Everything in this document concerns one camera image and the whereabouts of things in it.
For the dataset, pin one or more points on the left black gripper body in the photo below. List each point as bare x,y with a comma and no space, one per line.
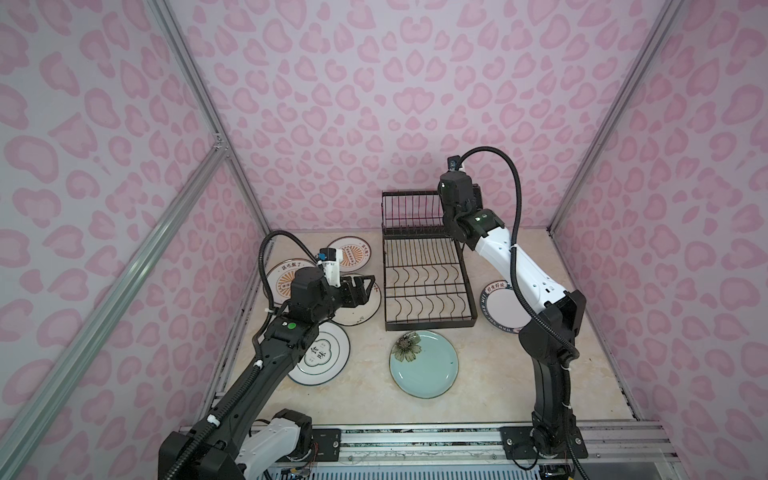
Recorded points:
345,298

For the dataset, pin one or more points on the mint green flower plate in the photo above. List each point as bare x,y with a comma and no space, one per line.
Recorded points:
423,364

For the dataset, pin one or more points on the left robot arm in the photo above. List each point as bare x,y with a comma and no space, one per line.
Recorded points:
258,384

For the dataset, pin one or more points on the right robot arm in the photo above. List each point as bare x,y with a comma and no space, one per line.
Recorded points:
555,313

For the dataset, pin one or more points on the cream plum blossom plate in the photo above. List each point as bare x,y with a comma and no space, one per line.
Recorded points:
355,316

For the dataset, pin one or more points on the small orange sunburst plate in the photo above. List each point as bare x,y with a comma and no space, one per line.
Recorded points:
356,251

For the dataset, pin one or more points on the white plate black cloud outline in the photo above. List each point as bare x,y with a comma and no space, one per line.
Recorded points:
325,359

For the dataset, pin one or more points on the large orange sunburst plate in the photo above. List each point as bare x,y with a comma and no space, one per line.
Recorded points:
280,277

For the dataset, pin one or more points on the white plate dark green rim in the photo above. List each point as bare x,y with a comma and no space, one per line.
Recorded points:
501,307

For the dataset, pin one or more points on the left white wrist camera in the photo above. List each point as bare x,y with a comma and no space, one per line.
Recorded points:
329,261

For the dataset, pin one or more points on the black wire dish rack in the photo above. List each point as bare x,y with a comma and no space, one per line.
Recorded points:
426,283

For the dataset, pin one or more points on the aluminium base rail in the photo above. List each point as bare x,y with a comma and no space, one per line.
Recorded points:
296,449

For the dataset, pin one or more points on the aluminium frame diagonal strut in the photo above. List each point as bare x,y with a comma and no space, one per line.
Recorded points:
39,413

